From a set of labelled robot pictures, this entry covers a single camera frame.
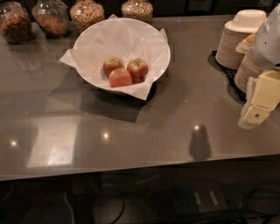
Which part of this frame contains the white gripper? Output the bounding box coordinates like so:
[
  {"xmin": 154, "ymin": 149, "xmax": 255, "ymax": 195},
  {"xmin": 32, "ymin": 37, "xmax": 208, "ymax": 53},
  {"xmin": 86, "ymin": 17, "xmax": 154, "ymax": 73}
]
[{"xmin": 235, "ymin": 5, "xmax": 280, "ymax": 130}]

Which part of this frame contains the red apple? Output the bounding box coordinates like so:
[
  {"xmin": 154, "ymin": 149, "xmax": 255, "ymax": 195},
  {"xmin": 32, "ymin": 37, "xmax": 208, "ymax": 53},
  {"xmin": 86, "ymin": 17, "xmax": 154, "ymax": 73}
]
[
  {"xmin": 108, "ymin": 68, "xmax": 133, "ymax": 88},
  {"xmin": 103, "ymin": 56, "xmax": 125, "ymax": 77},
  {"xmin": 127, "ymin": 59, "xmax": 149, "ymax": 83}
]

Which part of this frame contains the white bowl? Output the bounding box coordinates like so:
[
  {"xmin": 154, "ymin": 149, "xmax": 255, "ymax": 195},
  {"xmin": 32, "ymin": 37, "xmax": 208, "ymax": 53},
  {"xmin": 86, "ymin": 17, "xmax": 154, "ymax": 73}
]
[{"xmin": 72, "ymin": 17, "xmax": 172, "ymax": 92}]

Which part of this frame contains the front stack of paper bowls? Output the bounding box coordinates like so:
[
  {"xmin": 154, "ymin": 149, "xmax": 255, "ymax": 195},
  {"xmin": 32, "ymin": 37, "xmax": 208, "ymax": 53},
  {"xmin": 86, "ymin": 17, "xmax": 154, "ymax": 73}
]
[{"xmin": 234, "ymin": 53, "xmax": 263, "ymax": 93}]

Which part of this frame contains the stack of paper bowls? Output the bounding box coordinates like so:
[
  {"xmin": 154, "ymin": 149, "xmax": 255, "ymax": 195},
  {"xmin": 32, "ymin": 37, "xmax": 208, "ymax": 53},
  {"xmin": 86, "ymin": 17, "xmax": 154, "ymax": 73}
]
[
  {"xmin": 215, "ymin": 10, "xmax": 266, "ymax": 70},
  {"xmin": 234, "ymin": 53, "xmax": 263, "ymax": 93}
]

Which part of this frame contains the black mat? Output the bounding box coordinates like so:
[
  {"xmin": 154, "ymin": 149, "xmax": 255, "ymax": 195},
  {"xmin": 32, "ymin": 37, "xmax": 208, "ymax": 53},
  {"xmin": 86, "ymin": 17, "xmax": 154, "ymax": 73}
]
[{"xmin": 211, "ymin": 51, "xmax": 246, "ymax": 104}]

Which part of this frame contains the rear stack of paper bowls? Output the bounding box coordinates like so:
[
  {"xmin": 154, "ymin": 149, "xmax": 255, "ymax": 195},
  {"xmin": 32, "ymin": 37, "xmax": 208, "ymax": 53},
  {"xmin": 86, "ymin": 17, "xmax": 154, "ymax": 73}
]
[{"xmin": 215, "ymin": 10, "xmax": 266, "ymax": 70}]

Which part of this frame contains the glass jar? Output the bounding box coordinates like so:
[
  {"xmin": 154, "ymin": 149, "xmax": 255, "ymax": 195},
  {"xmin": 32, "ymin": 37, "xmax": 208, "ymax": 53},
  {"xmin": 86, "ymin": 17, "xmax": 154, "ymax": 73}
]
[
  {"xmin": 121, "ymin": 0, "xmax": 153, "ymax": 23},
  {"xmin": 70, "ymin": 0, "xmax": 105, "ymax": 34},
  {"xmin": 31, "ymin": 0, "xmax": 69, "ymax": 39},
  {"xmin": 0, "ymin": 0, "xmax": 33, "ymax": 44}
]

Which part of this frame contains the white paper liner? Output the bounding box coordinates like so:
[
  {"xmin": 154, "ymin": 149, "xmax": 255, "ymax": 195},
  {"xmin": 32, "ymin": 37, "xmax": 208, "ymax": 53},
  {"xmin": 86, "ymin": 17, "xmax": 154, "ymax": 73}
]
[{"xmin": 59, "ymin": 14, "xmax": 169, "ymax": 102}]

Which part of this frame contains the dark box under table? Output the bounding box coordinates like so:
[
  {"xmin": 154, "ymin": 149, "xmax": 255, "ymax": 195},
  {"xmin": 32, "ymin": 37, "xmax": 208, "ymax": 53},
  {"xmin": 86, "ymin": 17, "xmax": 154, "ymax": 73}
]
[{"xmin": 171, "ymin": 184, "xmax": 228, "ymax": 215}]

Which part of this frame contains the far left glass jar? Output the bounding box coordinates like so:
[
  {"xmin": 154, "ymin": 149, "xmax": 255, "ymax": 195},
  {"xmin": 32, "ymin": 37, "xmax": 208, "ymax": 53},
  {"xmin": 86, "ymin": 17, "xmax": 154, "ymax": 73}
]
[{"xmin": 0, "ymin": 0, "xmax": 33, "ymax": 44}]

